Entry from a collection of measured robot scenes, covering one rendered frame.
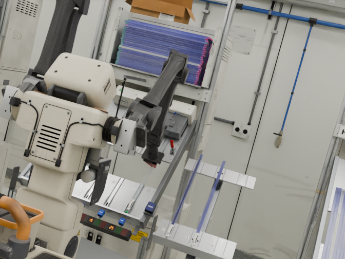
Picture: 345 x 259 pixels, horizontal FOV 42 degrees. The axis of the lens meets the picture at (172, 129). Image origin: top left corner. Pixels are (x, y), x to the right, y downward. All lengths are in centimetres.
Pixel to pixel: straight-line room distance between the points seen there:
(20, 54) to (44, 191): 198
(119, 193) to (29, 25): 165
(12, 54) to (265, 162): 219
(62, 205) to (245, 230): 268
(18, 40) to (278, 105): 212
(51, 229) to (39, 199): 11
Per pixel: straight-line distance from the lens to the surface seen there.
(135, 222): 215
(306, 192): 394
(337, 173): 238
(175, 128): 241
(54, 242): 160
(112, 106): 265
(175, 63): 180
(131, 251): 253
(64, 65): 157
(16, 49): 339
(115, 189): 225
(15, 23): 333
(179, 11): 292
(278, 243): 405
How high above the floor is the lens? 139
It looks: 6 degrees down
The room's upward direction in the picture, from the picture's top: 14 degrees clockwise
